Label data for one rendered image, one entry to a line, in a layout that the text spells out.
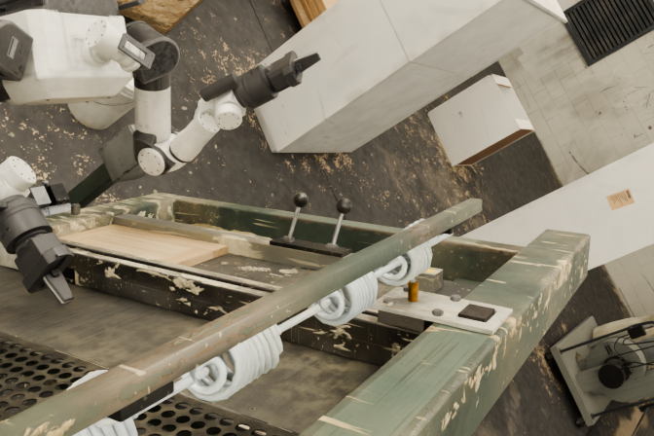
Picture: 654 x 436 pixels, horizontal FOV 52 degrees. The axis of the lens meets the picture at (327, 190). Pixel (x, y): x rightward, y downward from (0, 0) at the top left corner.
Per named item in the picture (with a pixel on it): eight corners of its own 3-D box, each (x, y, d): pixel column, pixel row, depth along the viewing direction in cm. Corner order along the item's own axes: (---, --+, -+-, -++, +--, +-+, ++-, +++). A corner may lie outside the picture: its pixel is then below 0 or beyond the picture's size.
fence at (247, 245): (127, 227, 191) (127, 213, 190) (442, 286, 143) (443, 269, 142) (113, 230, 186) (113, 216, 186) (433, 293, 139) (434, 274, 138)
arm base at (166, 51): (104, 64, 169) (105, 19, 164) (152, 62, 177) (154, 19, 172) (128, 86, 159) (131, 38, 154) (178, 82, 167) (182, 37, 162)
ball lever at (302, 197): (284, 246, 161) (300, 195, 165) (297, 248, 159) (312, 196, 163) (276, 241, 158) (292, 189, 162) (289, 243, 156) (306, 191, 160)
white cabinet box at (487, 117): (446, 115, 683) (507, 78, 645) (470, 165, 670) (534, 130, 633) (426, 113, 646) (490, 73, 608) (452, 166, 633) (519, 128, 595)
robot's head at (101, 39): (82, 23, 140) (110, 16, 135) (118, 50, 148) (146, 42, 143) (73, 51, 138) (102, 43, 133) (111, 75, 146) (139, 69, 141)
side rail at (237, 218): (188, 230, 213) (187, 196, 211) (540, 294, 158) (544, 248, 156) (174, 234, 208) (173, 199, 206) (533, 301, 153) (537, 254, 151)
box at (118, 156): (125, 148, 222) (157, 121, 213) (139, 179, 221) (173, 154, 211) (95, 151, 212) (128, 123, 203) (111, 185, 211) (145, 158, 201)
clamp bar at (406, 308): (19, 254, 162) (13, 155, 157) (508, 375, 102) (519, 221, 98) (-20, 264, 153) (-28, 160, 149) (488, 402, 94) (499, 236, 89)
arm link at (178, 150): (202, 145, 166) (163, 188, 176) (222, 130, 174) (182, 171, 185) (172, 114, 164) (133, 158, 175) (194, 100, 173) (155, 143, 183)
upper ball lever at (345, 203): (327, 254, 155) (342, 199, 159) (341, 256, 153) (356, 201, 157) (319, 249, 152) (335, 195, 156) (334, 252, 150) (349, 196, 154)
